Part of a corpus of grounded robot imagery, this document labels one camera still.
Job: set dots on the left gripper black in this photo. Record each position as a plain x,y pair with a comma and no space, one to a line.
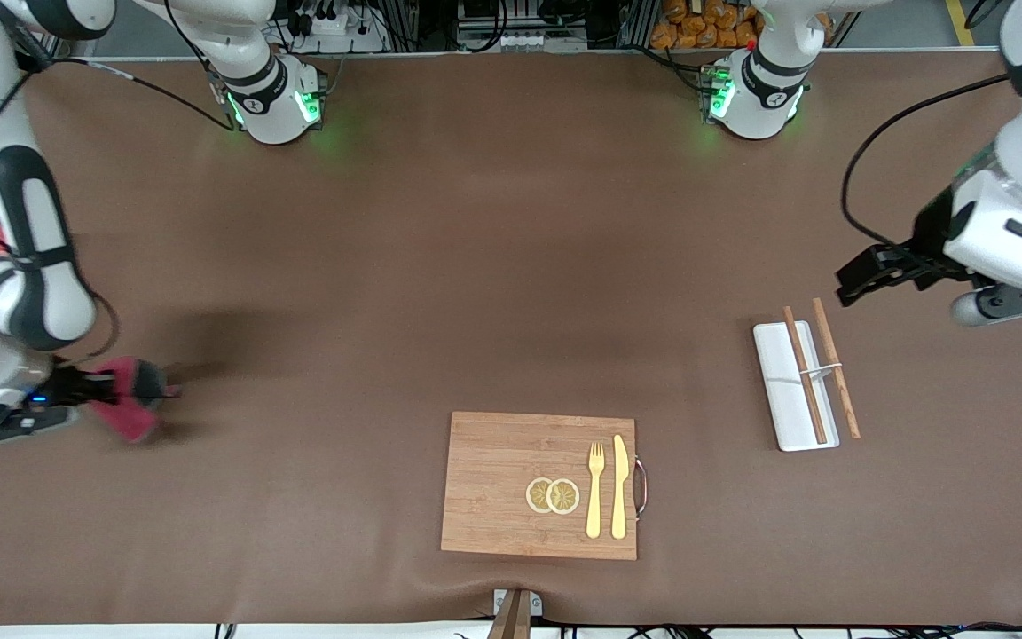
925,251

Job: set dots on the orange packaged goods pile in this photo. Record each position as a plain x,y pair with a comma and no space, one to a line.
706,27

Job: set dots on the white power strip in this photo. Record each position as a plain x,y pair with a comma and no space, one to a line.
334,27

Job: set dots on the pink and grey cloth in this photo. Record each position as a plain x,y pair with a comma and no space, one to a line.
125,422

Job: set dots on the wooden rack rod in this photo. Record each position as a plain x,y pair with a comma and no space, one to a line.
795,342
830,346

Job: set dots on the white rectangular rack tray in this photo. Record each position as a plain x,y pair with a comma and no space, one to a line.
782,373

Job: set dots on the wooden cutting board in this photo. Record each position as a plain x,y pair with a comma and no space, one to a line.
502,461

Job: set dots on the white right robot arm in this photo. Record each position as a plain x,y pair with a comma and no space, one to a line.
27,293

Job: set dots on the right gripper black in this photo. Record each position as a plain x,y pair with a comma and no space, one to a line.
70,387

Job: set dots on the yellow plastic fork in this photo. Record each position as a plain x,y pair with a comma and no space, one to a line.
594,506

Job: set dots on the yellow plastic knife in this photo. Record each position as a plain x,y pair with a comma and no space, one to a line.
619,488

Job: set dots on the aluminium equipment frame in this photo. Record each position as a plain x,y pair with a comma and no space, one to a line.
511,22

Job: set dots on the wooden post with metal bracket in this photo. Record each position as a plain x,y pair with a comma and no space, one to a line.
513,617

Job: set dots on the lemon slice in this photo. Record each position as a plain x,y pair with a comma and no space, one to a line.
536,495
563,497

